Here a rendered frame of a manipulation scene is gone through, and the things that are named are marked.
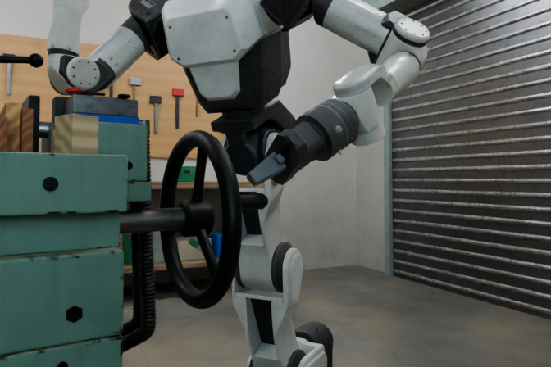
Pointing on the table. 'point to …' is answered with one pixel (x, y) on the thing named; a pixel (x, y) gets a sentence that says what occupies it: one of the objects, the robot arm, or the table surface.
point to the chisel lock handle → (24, 60)
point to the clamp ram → (40, 129)
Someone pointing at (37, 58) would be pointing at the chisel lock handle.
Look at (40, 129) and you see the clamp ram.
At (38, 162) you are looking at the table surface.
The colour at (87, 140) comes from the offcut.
